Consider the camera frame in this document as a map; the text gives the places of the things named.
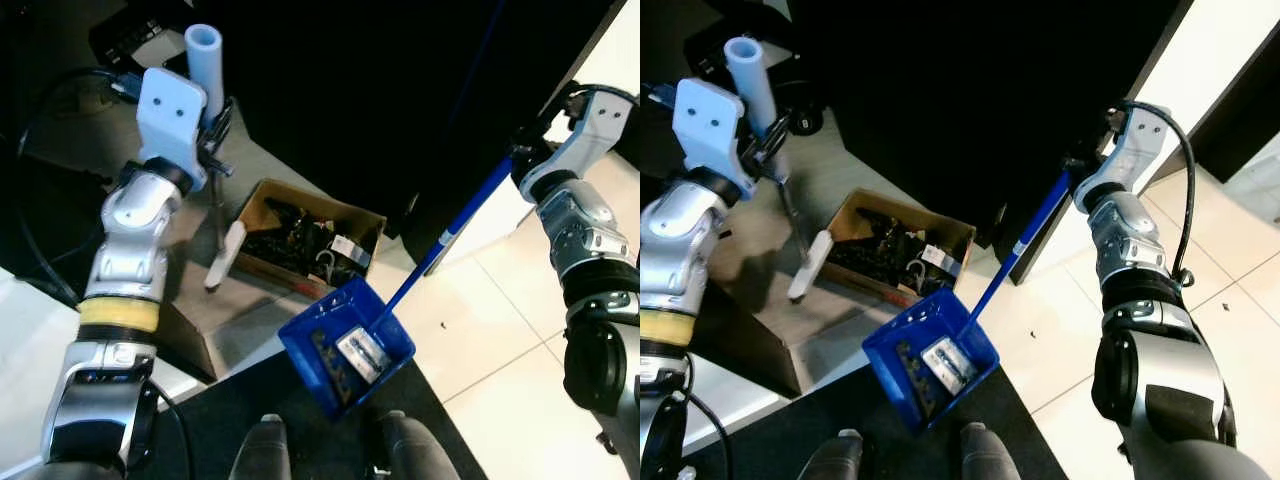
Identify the broom with grey tube handle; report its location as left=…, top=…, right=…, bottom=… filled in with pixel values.
left=724, top=37, right=836, bottom=304
left=184, top=24, right=247, bottom=293

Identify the blue long-handled dustpan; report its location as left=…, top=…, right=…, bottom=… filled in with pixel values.
left=277, top=155, right=517, bottom=422
left=861, top=170, right=1073, bottom=434

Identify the black floor mat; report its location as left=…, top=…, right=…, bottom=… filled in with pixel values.
left=688, top=362, right=1069, bottom=480
left=128, top=348, right=493, bottom=480

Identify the brown cardboard box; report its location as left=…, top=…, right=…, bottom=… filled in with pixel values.
left=232, top=178, right=387, bottom=301
left=820, top=188, right=977, bottom=310

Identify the large black cabinet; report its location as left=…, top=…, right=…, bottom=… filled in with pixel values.
left=790, top=0, right=1196, bottom=286
left=195, top=0, right=627, bottom=267

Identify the white labelled black item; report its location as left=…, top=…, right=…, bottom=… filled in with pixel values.
left=328, top=234, right=374, bottom=273
left=918, top=244, right=963, bottom=283

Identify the small white grey box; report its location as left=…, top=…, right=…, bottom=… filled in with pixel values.
left=334, top=325, right=392, bottom=387
left=919, top=337, right=980, bottom=397

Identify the grey right robot foot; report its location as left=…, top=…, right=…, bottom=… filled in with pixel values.
left=958, top=421, right=1023, bottom=480
left=374, top=409, right=463, bottom=480

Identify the grey robot foot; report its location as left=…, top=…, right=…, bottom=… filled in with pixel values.
left=374, top=409, right=463, bottom=480
left=796, top=429, right=867, bottom=480
left=227, top=413, right=294, bottom=480
left=958, top=421, right=1023, bottom=480

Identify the grey left robot foot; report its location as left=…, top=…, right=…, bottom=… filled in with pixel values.
left=796, top=429, right=867, bottom=480
left=227, top=413, right=294, bottom=480

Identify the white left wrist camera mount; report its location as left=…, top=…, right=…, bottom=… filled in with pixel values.
left=136, top=67, right=213, bottom=193
left=671, top=77, right=758, bottom=203

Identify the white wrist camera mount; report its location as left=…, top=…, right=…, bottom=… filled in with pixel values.
left=560, top=88, right=638, bottom=173
left=136, top=67, right=213, bottom=193
left=671, top=77, right=758, bottom=203
left=1085, top=103, right=1173, bottom=213

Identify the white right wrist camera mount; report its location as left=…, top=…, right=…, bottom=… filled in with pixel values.
left=560, top=88, right=638, bottom=173
left=1085, top=103, right=1173, bottom=213

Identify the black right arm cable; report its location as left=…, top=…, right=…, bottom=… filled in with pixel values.
left=543, top=82, right=641, bottom=131
left=1108, top=99, right=1199, bottom=291

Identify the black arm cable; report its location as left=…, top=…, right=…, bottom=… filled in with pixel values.
left=148, top=383, right=198, bottom=480
left=655, top=383, right=738, bottom=480
left=543, top=82, right=641, bottom=131
left=1108, top=99, right=1199, bottom=291

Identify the black device with cables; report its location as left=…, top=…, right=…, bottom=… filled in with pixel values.
left=88, top=0, right=199, bottom=73
left=683, top=0, right=803, bottom=83

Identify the black floor cable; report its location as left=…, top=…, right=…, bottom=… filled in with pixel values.
left=0, top=64, right=129, bottom=311

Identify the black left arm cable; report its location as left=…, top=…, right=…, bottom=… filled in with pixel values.
left=148, top=383, right=198, bottom=480
left=655, top=383, right=738, bottom=480

